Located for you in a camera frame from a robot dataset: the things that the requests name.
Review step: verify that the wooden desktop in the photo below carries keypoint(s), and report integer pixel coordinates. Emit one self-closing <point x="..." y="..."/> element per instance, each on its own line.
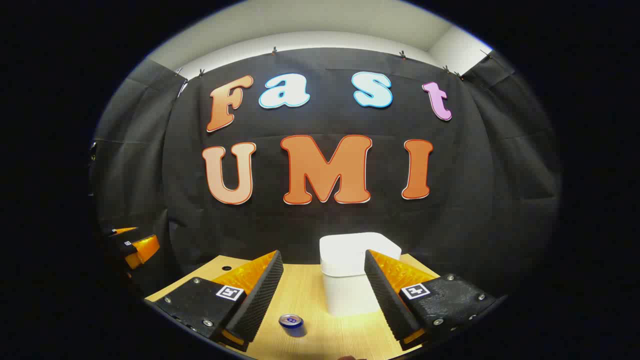
<point x="310" y="290"/>

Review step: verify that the white desktop garbage bin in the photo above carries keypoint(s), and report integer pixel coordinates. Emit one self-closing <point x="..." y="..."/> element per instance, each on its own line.
<point x="345" y="255"/>

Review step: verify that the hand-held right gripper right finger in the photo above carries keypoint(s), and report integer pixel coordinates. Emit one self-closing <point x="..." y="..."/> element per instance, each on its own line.
<point x="387" y="295"/>

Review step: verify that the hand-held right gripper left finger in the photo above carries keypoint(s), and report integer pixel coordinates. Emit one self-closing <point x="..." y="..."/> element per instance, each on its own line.
<point x="260" y="295"/>

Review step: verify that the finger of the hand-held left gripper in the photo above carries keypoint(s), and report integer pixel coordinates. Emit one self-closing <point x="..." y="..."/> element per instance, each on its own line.
<point x="120" y="231"/>
<point x="145" y="247"/>

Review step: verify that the blue pop can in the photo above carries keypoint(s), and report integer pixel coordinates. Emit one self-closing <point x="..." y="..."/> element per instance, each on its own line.
<point x="291" y="323"/>

